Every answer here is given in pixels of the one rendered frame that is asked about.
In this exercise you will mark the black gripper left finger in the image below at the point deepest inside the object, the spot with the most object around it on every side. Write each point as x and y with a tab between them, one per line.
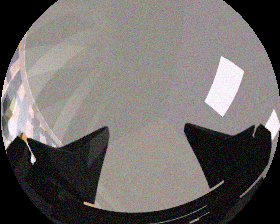
79	163

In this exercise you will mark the brown cube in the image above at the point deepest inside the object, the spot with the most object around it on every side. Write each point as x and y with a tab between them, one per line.
23	136

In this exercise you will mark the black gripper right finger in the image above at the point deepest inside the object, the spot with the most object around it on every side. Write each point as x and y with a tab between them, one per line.
215	151

